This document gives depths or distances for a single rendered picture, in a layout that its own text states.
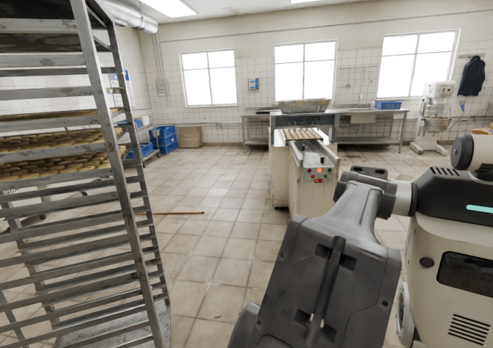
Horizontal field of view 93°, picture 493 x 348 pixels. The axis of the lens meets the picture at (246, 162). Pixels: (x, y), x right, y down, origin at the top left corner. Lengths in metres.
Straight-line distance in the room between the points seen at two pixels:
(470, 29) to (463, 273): 6.37
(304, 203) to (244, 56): 4.51
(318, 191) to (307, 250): 1.92
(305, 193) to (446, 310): 1.49
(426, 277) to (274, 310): 0.54
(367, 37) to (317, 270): 6.04
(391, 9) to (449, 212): 5.82
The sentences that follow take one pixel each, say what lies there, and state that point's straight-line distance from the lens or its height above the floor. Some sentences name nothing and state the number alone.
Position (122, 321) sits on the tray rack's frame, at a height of 0.15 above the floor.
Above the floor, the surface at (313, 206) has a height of 0.47.
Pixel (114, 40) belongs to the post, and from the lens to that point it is 1.33.
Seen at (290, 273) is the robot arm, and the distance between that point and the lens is 0.19.
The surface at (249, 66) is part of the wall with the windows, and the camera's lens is 5.99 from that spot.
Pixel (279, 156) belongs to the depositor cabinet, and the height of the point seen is 0.73.
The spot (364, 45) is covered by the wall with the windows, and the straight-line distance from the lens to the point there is 6.12.
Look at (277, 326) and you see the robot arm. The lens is 0.20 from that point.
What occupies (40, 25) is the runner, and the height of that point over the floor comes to 1.68.
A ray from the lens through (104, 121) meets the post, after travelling 0.88.
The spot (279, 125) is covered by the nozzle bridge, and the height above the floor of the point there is 1.05.
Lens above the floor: 1.49
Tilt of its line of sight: 18 degrees down
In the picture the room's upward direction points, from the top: 3 degrees counter-clockwise
